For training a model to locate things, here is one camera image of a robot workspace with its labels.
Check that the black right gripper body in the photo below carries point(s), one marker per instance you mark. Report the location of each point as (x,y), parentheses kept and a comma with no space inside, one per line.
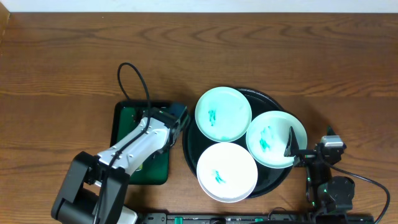
(306,157)

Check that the mint green plate top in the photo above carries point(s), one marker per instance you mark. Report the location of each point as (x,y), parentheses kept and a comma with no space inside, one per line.
(223,114)

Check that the mint green plate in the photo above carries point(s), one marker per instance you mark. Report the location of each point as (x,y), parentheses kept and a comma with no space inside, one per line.
(267,138)
(223,114)

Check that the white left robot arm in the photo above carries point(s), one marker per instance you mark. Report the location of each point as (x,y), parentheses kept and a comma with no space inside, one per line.
(94,188)

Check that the green rectangular tray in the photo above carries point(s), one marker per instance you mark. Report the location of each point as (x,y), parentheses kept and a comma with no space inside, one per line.
(127,115)

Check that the mint green plate right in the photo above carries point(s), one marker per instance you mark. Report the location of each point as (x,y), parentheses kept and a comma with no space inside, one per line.
(267,138)

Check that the white plate front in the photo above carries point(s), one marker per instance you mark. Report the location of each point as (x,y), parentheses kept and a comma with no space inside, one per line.
(227,172)

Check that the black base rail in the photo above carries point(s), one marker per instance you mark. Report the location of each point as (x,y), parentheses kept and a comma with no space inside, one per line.
(279,217)

